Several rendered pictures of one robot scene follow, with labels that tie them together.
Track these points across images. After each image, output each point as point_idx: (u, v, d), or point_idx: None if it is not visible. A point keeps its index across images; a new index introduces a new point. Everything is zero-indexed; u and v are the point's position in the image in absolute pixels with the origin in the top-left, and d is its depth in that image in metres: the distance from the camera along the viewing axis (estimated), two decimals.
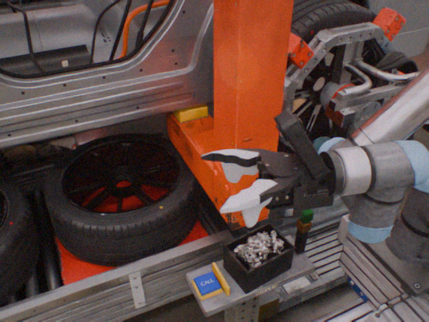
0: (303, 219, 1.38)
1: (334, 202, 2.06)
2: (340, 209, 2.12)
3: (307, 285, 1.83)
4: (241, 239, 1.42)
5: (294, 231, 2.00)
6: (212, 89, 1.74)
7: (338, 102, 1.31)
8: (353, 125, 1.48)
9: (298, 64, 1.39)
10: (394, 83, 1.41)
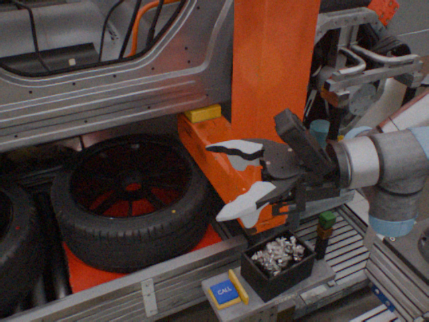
0: (324, 225, 1.31)
1: None
2: None
3: (323, 291, 1.77)
4: (259, 245, 1.35)
5: None
6: (226, 88, 1.68)
7: (332, 83, 1.34)
8: (348, 106, 1.51)
9: None
10: (388, 66, 1.45)
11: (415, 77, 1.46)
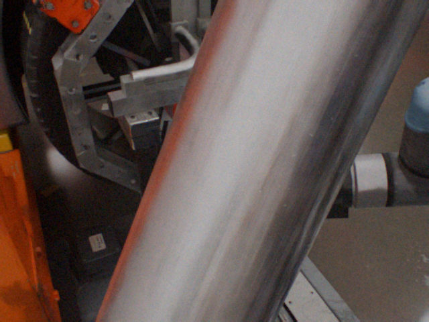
0: None
1: None
2: None
3: None
4: None
5: None
6: (7, 104, 0.96)
7: (117, 100, 0.63)
8: None
9: (68, 26, 0.71)
10: None
11: None
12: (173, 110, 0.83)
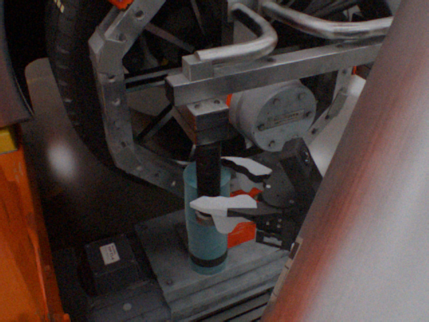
0: None
1: (269, 256, 1.27)
2: (270, 270, 1.31)
3: None
4: None
5: (186, 312, 1.19)
6: (9, 98, 0.84)
7: (179, 85, 0.51)
8: (253, 137, 0.68)
9: (112, 0, 0.60)
10: (336, 43, 0.62)
11: None
12: (227, 101, 0.72)
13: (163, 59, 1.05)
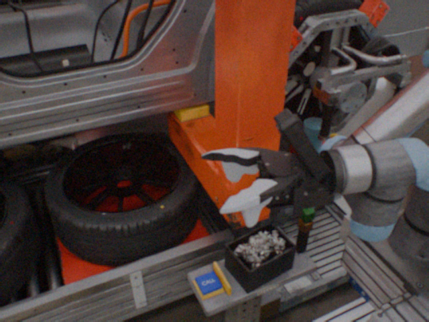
0: (304, 219, 1.37)
1: None
2: None
3: (308, 284, 1.83)
4: (242, 239, 1.41)
5: None
6: (214, 88, 1.74)
7: (324, 82, 1.41)
8: (340, 105, 1.58)
9: None
10: (377, 66, 1.52)
11: (404, 76, 1.53)
12: None
13: None
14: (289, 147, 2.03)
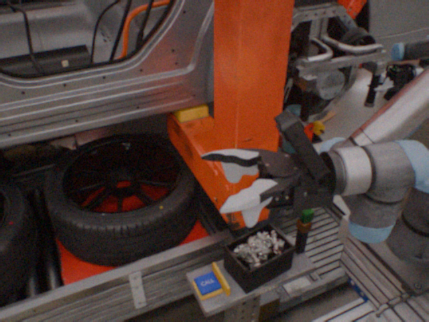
0: (303, 219, 1.37)
1: None
2: None
3: (307, 285, 1.83)
4: (241, 239, 1.42)
5: None
6: (213, 89, 1.74)
7: (301, 69, 1.50)
8: (319, 92, 1.67)
9: None
10: (354, 54, 1.61)
11: (379, 65, 1.62)
12: None
13: None
14: None
